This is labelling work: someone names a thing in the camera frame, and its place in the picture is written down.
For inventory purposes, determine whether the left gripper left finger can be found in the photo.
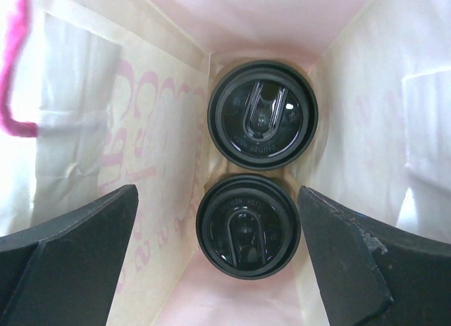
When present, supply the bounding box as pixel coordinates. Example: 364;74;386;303
1;184;139;326

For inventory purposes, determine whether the paper bag with pink handles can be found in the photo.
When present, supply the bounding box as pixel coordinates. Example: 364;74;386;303
1;0;450;325

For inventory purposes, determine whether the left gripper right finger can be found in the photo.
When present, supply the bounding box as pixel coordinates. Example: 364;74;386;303
297;187;450;325

